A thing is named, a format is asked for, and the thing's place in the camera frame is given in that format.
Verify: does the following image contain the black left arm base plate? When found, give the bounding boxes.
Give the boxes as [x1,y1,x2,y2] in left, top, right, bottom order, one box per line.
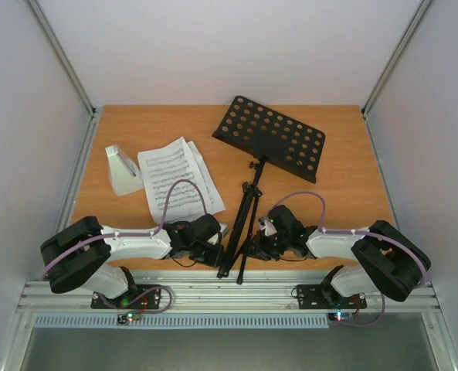
[90,284,162,311]

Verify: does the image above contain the white grey metronome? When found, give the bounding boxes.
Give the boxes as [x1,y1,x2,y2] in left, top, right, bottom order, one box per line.
[105,145,144,196]

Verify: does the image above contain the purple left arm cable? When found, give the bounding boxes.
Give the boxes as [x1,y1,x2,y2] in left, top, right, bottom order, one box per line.
[41,179,210,281]

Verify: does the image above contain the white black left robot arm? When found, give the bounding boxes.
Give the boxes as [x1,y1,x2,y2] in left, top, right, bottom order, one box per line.
[40,214,228,308]

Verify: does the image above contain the aluminium corner post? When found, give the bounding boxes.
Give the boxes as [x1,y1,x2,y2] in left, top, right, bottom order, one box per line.
[361,0,435,121]
[25,0,96,117]

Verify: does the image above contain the grey slotted cable duct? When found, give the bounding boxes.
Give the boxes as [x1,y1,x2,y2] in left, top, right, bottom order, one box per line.
[34,313,329,330]

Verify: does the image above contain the black tripod music stand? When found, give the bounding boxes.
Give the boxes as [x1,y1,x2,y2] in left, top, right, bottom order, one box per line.
[212,95,326,278]

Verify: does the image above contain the left aluminium corner post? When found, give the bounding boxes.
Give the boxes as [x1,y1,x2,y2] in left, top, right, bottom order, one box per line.
[25,0,96,117]

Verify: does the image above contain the aluminium front frame rails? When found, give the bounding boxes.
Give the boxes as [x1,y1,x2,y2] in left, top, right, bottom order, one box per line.
[15,270,442,315]

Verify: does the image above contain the right aluminium corner post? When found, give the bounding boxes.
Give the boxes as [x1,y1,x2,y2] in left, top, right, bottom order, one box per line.
[361,0,435,121]

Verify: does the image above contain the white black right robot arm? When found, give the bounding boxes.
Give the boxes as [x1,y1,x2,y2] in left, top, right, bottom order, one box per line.
[246,205,431,308]

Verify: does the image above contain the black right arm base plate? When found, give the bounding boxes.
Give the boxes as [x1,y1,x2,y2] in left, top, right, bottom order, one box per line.
[290,284,367,310]

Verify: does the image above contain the white sheet music page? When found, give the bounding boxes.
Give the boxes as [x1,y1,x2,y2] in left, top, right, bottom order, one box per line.
[137,137,209,223]
[187,141,226,214]

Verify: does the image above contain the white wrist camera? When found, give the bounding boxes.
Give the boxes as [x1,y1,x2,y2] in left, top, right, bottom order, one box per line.
[259,218,277,237]
[208,223,229,245]

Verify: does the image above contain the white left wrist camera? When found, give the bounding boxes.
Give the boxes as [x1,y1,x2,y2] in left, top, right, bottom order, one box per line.
[208,223,229,245]

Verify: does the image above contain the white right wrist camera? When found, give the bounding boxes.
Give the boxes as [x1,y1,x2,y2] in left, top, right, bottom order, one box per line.
[259,218,277,237]

